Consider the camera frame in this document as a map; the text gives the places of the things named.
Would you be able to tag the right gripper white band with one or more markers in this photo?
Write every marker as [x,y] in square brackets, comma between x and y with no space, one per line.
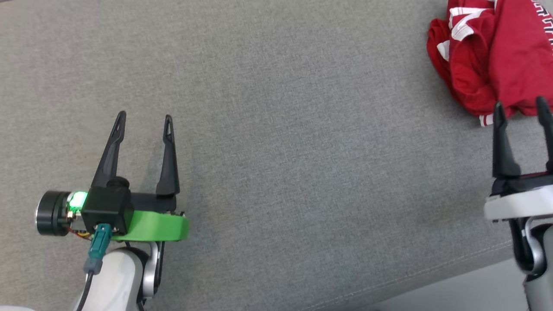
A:
[518,203]

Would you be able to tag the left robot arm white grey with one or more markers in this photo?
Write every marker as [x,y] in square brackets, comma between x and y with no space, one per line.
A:
[116,280]

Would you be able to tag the red jersey with white sleeves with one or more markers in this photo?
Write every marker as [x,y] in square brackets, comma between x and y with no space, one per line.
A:
[510,65]

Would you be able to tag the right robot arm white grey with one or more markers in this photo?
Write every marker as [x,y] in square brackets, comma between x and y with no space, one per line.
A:
[540,259]

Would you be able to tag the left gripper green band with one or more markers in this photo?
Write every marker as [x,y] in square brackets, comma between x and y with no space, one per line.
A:
[160,226]

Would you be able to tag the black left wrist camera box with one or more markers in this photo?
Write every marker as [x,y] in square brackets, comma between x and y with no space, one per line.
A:
[106,211]

